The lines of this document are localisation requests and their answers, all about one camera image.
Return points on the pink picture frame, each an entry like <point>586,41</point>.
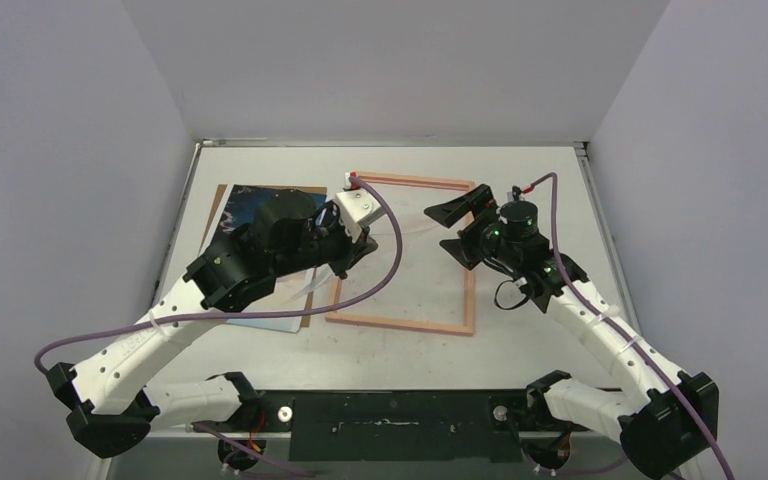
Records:
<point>429,293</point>

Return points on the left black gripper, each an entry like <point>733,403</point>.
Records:
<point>352,252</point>

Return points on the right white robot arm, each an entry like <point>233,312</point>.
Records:
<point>561,289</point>

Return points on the aluminium rail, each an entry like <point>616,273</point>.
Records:
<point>159,430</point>

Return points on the brown cardboard backing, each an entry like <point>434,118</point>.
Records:
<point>215,212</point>

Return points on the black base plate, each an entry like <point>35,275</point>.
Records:
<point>397,427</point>

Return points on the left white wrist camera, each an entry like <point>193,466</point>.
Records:
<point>357,210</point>

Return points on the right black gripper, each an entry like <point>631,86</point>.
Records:
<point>467,227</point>

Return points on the blue landscape photo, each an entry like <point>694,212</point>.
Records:
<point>265,199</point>

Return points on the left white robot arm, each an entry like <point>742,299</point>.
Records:
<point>112,397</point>

